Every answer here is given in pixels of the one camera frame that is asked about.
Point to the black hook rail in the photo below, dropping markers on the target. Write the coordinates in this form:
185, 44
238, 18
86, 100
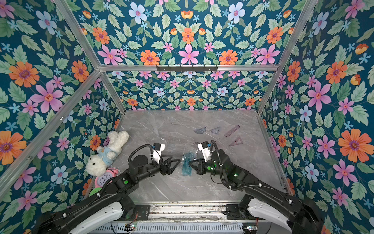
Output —
186, 68

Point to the grey triangle ruler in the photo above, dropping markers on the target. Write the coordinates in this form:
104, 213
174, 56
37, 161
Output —
215, 130

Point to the purple straight ruler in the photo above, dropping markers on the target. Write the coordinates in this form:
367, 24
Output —
231, 131

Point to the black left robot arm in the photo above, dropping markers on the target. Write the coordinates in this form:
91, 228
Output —
112, 201

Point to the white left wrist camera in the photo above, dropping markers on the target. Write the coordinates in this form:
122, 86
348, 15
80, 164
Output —
157, 152

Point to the green round toy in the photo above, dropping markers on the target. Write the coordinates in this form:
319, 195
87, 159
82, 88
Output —
95, 190

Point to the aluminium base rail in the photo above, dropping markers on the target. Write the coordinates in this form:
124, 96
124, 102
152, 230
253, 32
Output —
187, 218

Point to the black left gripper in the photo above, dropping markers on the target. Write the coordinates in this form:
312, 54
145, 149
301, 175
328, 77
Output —
166, 170

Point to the white plush bear toy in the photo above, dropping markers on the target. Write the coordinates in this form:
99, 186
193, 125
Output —
98, 163

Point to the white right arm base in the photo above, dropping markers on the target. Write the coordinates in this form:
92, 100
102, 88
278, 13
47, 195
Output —
260, 209

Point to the pink round toy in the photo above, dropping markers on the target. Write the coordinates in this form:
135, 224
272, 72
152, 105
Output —
101, 180

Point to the green ruler set pouch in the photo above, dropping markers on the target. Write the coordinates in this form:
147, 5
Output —
186, 168

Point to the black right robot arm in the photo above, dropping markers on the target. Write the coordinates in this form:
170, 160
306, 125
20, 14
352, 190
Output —
299, 216

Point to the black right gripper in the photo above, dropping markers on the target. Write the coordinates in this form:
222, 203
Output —
200, 166

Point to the grey protractor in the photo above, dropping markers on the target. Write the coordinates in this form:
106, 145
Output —
200, 131

